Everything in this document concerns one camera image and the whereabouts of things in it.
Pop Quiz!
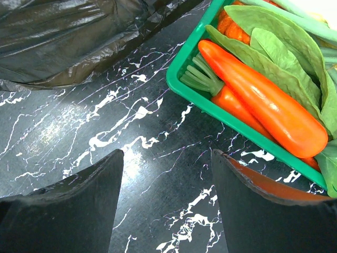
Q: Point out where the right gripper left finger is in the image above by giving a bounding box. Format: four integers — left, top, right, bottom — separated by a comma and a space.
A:
1, 149, 124, 252

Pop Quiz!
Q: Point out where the small orange carrot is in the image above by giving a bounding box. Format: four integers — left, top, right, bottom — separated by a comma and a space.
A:
180, 54, 322, 172

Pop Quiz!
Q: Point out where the green plastic basket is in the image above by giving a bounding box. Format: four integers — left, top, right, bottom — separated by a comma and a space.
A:
166, 1, 327, 190

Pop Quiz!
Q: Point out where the green leafy vegetable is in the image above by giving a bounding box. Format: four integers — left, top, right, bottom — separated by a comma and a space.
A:
205, 5, 336, 197

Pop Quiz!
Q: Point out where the large orange carrot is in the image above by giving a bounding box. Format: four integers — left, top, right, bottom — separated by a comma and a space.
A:
198, 40, 328, 158

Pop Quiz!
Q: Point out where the black trash bag roll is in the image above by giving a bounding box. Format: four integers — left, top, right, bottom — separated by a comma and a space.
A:
1, 1, 198, 92

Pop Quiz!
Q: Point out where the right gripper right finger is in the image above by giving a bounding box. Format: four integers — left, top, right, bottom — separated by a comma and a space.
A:
212, 149, 336, 252

